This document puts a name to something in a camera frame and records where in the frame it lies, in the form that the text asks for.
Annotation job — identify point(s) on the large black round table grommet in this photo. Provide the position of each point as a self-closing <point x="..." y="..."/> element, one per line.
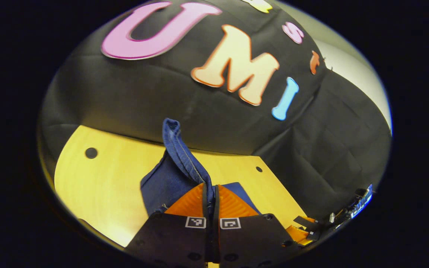
<point x="91" y="152"/>

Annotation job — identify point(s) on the blue denim jeans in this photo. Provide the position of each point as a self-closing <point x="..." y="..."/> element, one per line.
<point x="169" y="178"/>

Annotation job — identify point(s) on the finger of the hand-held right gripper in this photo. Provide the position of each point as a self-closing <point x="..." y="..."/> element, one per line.
<point x="305" y="222"/>
<point x="313" y="235"/>

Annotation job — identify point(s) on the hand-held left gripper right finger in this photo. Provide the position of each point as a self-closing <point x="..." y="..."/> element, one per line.
<point x="216" y="204"/>

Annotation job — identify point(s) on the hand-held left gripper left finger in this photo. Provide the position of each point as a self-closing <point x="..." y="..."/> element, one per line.
<point x="204" y="201"/>

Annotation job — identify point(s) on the black backdrop cloth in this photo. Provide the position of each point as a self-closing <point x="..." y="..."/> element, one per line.
<point x="143" y="96"/>

